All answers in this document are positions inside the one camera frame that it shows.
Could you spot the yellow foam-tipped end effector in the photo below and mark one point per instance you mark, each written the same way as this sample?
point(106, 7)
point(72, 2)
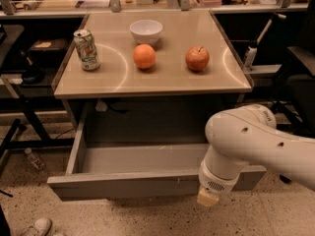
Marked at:
point(215, 180)

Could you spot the grey top drawer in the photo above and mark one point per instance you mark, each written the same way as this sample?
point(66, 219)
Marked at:
point(135, 150)

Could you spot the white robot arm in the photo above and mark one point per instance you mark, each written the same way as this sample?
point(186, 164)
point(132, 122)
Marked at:
point(248, 134)

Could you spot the grey drawer cabinet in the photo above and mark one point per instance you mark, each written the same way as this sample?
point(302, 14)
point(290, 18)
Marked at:
point(118, 76)

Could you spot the black office chair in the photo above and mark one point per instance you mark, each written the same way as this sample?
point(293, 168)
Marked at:
point(294, 83)

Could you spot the red apple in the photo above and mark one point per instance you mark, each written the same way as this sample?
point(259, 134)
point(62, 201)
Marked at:
point(197, 58)

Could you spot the orange fruit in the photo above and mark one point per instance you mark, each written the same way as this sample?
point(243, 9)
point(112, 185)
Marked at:
point(144, 56)

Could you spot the white sneaker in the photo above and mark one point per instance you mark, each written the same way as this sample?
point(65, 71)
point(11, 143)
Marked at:
point(40, 227)

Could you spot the plastic water bottle on floor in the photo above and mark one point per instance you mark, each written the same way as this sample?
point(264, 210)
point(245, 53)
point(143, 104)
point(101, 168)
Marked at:
point(35, 159)

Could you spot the white bowl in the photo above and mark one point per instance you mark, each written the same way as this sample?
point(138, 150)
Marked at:
point(146, 31)

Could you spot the green white soda can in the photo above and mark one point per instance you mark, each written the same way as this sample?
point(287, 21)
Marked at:
point(86, 49)

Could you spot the black round object under bench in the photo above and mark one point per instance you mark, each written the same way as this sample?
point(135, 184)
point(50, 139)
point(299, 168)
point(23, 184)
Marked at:
point(32, 75)

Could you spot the black box under bench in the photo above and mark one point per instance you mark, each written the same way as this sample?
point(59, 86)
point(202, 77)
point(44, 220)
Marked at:
point(50, 49)

